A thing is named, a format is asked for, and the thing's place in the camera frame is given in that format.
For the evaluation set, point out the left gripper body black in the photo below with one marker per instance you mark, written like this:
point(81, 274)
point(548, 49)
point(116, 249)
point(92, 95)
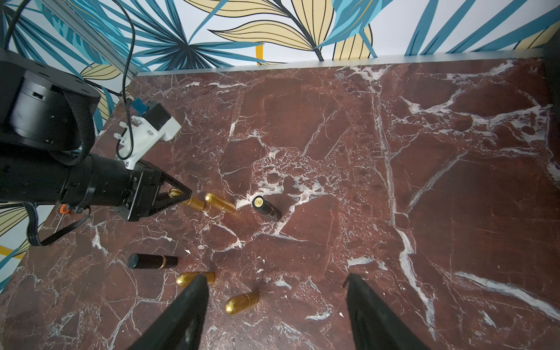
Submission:
point(143, 198)

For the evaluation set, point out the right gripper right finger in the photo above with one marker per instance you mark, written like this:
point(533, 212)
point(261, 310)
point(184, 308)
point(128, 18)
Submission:
point(374, 325)

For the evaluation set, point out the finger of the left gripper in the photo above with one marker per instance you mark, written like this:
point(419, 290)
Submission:
point(164, 182)
point(162, 204)

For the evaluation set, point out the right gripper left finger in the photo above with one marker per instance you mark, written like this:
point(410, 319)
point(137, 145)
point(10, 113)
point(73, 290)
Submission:
point(181, 325)

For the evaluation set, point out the gold lipstick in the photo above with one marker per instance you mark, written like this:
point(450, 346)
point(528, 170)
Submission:
point(239, 303)
point(220, 203)
point(191, 202)
point(184, 279)

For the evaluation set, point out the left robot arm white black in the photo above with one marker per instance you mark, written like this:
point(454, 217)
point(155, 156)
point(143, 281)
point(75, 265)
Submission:
point(47, 136)

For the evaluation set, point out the black lipstick front left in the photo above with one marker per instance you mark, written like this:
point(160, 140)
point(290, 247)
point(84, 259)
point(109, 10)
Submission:
point(144, 261)

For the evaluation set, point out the black lipstick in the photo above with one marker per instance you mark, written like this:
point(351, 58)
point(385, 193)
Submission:
point(266, 208)
point(144, 261)

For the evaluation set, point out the black lipstick back right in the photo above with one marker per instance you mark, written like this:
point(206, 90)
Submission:
point(266, 208)

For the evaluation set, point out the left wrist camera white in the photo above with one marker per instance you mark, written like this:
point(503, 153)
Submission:
point(152, 123)

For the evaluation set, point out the orange handled screwdriver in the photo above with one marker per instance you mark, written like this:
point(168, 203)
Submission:
point(64, 211)

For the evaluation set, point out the aluminium corner post left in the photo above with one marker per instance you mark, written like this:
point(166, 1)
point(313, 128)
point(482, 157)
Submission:
point(86, 27)

